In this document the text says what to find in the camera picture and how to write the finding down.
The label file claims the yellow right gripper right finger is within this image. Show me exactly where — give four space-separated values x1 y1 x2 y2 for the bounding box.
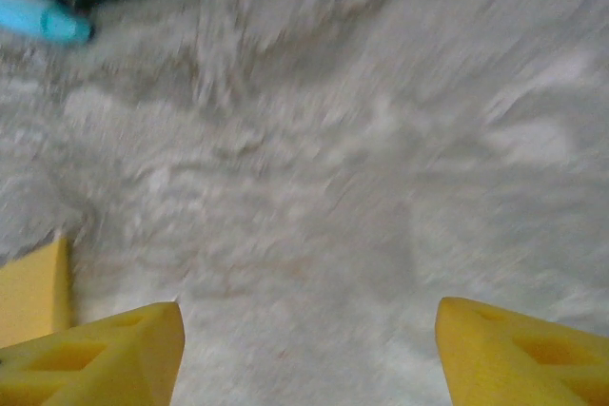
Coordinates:
436 296 609 406

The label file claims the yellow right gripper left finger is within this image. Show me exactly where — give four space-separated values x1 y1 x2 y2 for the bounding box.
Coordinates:
0 300 187 406

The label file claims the yellow square paper sheet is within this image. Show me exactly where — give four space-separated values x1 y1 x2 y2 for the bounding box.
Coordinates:
0 237 72 338

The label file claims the blue marker pen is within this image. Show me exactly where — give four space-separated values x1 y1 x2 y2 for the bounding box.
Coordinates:
0 0 94 46

